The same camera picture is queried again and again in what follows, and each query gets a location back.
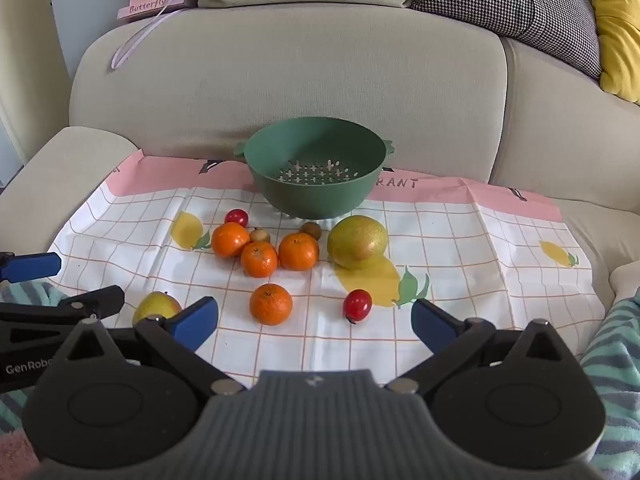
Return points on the lavender ribbon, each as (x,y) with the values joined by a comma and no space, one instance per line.
(145,30)

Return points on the pink box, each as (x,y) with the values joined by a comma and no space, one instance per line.
(150,6)

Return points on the red cherry tomato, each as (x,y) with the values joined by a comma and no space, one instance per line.
(236,216)
(357,305)

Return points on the yellow-green apple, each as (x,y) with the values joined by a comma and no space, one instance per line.
(155,306)

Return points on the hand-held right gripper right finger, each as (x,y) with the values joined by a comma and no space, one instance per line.
(432,322)

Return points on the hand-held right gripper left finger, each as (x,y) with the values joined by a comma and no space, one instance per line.
(195,322)

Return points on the pink fuzzy cloth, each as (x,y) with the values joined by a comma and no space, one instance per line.
(15,452)

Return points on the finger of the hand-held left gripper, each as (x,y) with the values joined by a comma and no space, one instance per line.
(35,265)
(95,300)

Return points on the houndstooth cushion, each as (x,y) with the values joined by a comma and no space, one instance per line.
(510,0)

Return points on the green plastic colander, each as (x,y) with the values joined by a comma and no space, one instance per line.
(320,195)

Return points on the beige sofa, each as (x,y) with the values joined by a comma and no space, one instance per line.
(300,75)

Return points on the cream cloth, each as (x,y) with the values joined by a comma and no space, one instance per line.
(625,280)

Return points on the orange mandarin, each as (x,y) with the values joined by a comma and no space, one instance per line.
(230,240)
(298,251)
(259,259)
(270,304)

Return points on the checked printed tablecloth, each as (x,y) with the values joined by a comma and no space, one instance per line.
(475,280)

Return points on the yellow cushion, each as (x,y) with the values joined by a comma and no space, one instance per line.
(620,35)

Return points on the small brown round fruit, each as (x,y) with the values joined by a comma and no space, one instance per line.
(260,235)
(311,230)

